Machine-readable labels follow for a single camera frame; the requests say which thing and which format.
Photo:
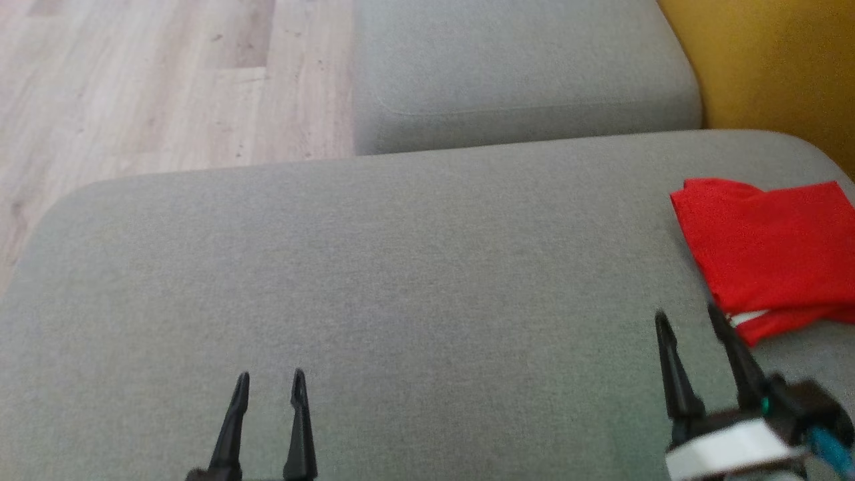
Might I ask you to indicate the red shorts with white stripes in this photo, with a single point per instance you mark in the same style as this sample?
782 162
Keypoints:
781 324

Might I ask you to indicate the large grey sofa seat cushion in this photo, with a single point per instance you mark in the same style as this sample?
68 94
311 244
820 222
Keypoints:
401 300

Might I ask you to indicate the wide yellow sofa backrest cushion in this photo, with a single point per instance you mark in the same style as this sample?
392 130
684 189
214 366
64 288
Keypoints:
775 60

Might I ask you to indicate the medium grey sofa seat cushion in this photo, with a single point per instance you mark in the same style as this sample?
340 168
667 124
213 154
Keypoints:
521 60

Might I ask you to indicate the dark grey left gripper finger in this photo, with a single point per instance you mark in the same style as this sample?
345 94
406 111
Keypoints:
300 441
230 441

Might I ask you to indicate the red jersey with white sleeves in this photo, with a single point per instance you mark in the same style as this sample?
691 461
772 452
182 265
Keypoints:
775 240

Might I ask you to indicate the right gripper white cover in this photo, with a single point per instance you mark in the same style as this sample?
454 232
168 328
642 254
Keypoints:
728 451

